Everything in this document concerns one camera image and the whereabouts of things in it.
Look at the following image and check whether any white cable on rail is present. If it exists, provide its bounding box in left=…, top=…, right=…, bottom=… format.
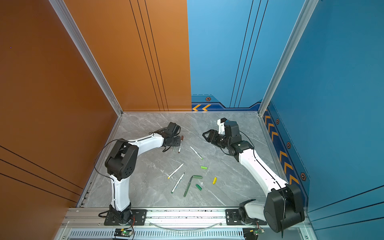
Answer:
left=146, top=221, right=222, bottom=232

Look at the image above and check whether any dark green capped pen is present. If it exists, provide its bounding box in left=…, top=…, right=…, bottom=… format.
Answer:
left=184, top=175, right=203, bottom=197

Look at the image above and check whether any white pen light green end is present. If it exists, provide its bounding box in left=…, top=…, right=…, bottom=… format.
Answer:
left=190, top=146, right=204, bottom=160

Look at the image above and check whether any right green circuit board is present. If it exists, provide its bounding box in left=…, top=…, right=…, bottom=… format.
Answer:
left=243, top=228, right=265, bottom=240

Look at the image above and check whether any left green circuit board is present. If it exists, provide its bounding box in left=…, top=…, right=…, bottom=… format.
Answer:
left=113, top=228, right=135, bottom=240

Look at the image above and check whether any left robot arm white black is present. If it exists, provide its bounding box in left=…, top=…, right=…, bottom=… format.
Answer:
left=104, top=122, right=181, bottom=227

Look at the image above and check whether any white pen green tip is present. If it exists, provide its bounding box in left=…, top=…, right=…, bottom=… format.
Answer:
left=171, top=173, right=185, bottom=194

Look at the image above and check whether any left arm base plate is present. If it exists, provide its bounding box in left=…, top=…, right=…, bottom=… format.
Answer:
left=104, top=209, right=147, bottom=227

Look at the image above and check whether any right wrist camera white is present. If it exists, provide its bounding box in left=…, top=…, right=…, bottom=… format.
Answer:
left=217, top=118, right=227, bottom=135

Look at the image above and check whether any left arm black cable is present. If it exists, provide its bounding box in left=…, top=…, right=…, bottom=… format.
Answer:
left=93, top=138, right=127, bottom=182

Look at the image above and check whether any aluminium corner post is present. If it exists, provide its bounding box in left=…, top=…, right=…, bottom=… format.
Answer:
left=258, top=0, right=319, bottom=117
left=49, top=0, right=124, bottom=117

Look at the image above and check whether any white pen brown end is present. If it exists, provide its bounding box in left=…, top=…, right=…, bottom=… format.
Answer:
left=178, top=136, right=184, bottom=153

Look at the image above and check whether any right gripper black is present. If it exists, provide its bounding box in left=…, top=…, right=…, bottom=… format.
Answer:
left=202, top=129, right=232, bottom=149

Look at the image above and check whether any left aluminium corner post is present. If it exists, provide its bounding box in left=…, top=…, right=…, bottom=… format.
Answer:
left=49, top=0, right=124, bottom=117

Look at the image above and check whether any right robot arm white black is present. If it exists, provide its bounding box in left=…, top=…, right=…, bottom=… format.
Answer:
left=202, top=118, right=305, bottom=233

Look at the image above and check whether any aluminium front rail frame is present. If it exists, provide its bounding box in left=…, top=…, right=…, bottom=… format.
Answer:
left=55, top=207, right=317, bottom=240

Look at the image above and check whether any white pen yellow end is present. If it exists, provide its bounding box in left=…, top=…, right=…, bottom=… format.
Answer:
left=168, top=163, right=184, bottom=179

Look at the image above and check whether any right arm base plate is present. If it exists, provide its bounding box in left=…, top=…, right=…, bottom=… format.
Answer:
left=225, top=208, right=267, bottom=226

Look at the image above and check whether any right aluminium corner post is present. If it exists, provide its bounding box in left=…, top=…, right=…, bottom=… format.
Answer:
left=258, top=0, right=319, bottom=117

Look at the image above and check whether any green circuit board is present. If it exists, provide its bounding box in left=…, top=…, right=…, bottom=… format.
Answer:
left=243, top=228, right=265, bottom=240
left=113, top=228, right=135, bottom=240

